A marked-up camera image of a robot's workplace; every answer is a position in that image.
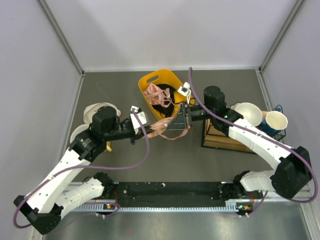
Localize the yellow mug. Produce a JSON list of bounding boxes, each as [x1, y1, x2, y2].
[[106, 141, 112, 152]]

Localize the white mesh laundry bag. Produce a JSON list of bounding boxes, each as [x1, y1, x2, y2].
[[83, 102, 121, 124]]

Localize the wire and wood shelf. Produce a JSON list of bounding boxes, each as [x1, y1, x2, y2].
[[201, 104, 287, 154]]

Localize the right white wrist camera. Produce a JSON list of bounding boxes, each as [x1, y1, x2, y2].
[[177, 82, 193, 105]]

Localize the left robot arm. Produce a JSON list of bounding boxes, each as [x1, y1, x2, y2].
[[14, 105, 149, 235]]

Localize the floral mesh laundry bag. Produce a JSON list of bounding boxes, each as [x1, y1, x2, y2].
[[147, 117, 189, 141]]

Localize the yellow plastic basket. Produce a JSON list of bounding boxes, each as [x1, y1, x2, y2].
[[138, 69, 187, 120]]

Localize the black bra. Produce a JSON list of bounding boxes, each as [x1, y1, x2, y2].
[[150, 83, 179, 118]]

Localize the pink satin bra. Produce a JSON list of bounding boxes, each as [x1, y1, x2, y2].
[[143, 83, 176, 108]]

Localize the white marble plate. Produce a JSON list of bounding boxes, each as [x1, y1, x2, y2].
[[69, 123, 90, 144]]

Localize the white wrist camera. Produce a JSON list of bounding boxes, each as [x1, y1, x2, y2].
[[177, 82, 193, 105], [130, 106, 149, 135]]

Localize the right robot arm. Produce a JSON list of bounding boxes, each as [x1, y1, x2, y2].
[[167, 86, 314, 200]]

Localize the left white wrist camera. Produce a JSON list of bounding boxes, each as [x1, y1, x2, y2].
[[130, 106, 149, 135]]

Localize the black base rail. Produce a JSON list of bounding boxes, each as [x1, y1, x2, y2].
[[94, 181, 263, 208]]

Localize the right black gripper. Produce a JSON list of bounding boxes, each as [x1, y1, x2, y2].
[[166, 100, 215, 131]]

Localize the blue paper cup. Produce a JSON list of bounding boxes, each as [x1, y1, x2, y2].
[[258, 111, 288, 137]]

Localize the white ceramic bowl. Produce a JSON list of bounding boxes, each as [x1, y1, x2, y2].
[[234, 102, 263, 127]]

